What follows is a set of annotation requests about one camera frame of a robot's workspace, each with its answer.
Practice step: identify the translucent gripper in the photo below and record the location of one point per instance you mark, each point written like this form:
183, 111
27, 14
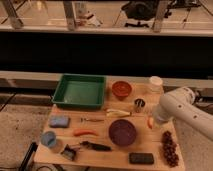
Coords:
157, 114

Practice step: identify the orange apple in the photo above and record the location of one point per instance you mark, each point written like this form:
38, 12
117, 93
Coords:
150, 122

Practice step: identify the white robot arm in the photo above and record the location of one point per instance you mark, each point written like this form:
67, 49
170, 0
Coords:
178, 104

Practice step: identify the metal cup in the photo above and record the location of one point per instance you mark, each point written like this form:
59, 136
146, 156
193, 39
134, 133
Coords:
138, 105

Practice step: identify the bunch of red grapes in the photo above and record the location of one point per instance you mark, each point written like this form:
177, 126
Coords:
169, 149

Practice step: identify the purple bowl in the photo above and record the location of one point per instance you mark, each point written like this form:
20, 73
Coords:
122, 132

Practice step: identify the orange bowl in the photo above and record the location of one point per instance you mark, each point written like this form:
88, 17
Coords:
121, 89

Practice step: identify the black sponge block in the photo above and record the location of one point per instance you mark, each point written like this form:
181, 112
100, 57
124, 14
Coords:
141, 158

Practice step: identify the yellow banana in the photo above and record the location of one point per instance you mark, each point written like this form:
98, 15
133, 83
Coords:
117, 113

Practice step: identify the small metal utensil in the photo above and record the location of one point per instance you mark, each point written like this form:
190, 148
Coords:
90, 120

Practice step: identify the black marker tool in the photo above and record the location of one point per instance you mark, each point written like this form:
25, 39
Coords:
95, 146

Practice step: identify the orange carrot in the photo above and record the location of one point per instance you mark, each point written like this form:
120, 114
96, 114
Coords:
84, 132

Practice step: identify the green plastic tray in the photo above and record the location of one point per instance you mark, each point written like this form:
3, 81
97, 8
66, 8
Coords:
80, 91

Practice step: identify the black binder clip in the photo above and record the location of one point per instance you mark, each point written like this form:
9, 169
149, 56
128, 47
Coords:
70, 153

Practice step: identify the blue sponge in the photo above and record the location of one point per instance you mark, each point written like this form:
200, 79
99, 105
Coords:
59, 122

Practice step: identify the black office chair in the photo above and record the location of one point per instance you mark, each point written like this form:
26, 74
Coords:
142, 11

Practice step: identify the blue cup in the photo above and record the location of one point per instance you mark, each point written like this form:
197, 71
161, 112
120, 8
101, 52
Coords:
48, 139

